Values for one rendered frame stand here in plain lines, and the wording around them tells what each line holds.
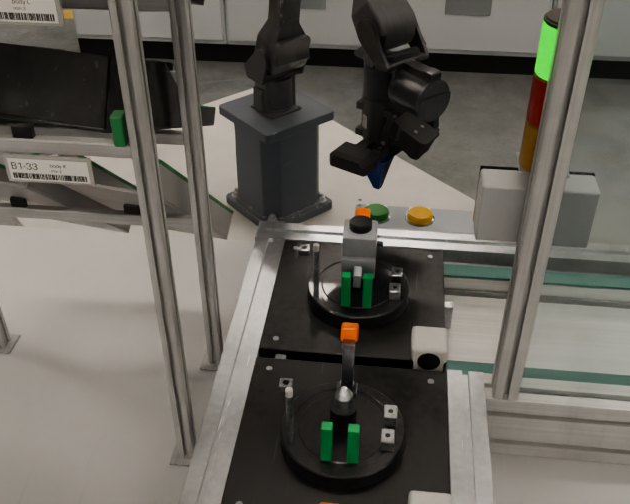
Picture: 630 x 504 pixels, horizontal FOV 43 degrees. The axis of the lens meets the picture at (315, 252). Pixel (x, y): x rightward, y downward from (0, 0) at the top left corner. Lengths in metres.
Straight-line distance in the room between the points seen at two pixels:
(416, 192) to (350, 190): 0.13
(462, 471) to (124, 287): 0.66
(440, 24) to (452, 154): 0.87
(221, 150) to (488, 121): 2.22
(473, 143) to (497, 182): 2.69
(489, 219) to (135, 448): 0.54
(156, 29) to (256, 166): 2.95
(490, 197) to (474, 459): 0.30
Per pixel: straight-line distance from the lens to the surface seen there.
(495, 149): 3.51
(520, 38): 4.14
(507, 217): 0.87
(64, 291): 1.34
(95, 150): 0.79
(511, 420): 1.03
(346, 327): 0.90
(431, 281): 1.14
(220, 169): 1.61
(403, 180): 1.57
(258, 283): 1.15
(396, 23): 1.08
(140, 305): 1.29
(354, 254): 1.03
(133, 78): 0.73
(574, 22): 0.74
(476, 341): 1.13
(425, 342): 1.01
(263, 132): 1.31
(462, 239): 1.25
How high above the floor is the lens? 1.67
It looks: 37 degrees down
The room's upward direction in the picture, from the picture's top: straight up
